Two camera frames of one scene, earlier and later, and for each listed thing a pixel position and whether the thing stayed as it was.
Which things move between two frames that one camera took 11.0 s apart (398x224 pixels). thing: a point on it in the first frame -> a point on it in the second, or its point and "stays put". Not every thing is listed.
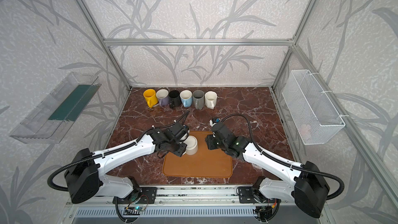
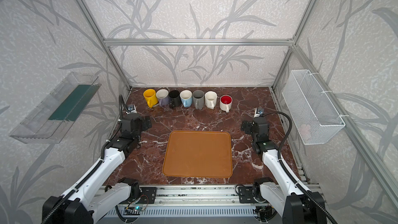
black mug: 174,98 stays put
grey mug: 198,96 stays put
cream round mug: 192,145 -> 225,102
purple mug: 162,95 stays put
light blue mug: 186,96 stays put
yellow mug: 150,96 stays put
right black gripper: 211,141 -> 245,126
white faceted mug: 211,99 stays put
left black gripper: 180,140 -> 146,122
